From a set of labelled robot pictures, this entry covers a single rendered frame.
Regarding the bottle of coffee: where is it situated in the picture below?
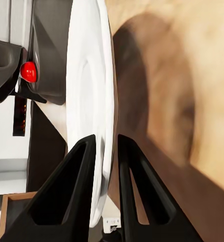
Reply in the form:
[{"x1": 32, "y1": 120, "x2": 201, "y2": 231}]
[{"x1": 8, "y1": 78, "x2": 47, "y2": 103}]

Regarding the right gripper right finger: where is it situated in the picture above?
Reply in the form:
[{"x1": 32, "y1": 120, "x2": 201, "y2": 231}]
[{"x1": 118, "y1": 134, "x2": 204, "y2": 242}]

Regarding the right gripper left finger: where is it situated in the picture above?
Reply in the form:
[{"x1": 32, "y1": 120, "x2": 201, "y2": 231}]
[{"x1": 0, "y1": 134, "x2": 96, "y2": 242}]

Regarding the saucer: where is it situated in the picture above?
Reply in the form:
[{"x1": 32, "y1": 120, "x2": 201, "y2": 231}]
[{"x1": 66, "y1": 0, "x2": 118, "y2": 228}]

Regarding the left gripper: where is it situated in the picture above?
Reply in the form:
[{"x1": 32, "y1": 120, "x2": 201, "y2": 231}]
[{"x1": 100, "y1": 226, "x2": 122, "y2": 242}]

